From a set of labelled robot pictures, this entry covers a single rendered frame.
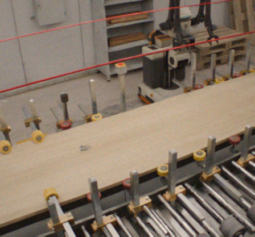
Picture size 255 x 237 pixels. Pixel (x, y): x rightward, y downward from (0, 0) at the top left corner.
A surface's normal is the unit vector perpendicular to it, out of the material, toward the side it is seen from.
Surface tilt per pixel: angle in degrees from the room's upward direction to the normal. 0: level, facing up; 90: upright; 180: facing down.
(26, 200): 0
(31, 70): 90
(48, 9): 90
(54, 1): 90
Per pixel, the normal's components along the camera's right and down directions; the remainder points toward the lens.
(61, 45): 0.47, 0.43
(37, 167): -0.04, -0.86
